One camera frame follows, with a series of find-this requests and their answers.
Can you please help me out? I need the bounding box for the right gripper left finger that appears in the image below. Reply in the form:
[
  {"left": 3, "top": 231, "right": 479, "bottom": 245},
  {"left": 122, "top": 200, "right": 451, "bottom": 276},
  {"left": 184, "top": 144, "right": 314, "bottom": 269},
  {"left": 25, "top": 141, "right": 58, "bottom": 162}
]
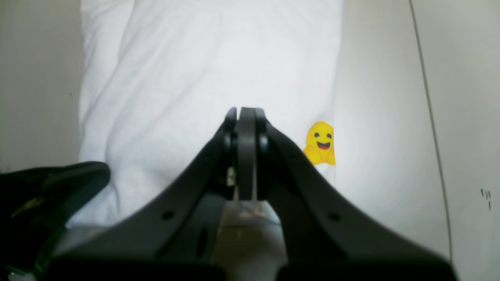
[{"left": 47, "top": 107, "right": 248, "bottom": 281}]

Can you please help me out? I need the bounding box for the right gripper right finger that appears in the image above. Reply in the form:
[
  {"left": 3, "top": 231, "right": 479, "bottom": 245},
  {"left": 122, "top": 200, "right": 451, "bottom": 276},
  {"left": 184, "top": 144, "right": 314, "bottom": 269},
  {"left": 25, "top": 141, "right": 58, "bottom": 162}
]
[{"left": 248, "top": 108, "right": 457, "bottom": 281}]

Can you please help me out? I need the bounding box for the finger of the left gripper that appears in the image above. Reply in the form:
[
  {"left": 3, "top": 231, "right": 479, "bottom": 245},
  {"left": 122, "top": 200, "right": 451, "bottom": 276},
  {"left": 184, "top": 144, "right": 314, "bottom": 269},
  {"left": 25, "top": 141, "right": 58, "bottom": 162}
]
[{"left": 0, "top": 161, "right": 111, "bottom": 281}]

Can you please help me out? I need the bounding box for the white printed T-shirt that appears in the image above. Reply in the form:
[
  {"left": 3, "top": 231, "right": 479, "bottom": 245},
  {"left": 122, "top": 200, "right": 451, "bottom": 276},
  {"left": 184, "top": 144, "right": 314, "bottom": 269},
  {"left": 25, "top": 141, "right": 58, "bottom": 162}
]
[{"left": 67, "top": 0, "right": 343, "bottom": 228}]

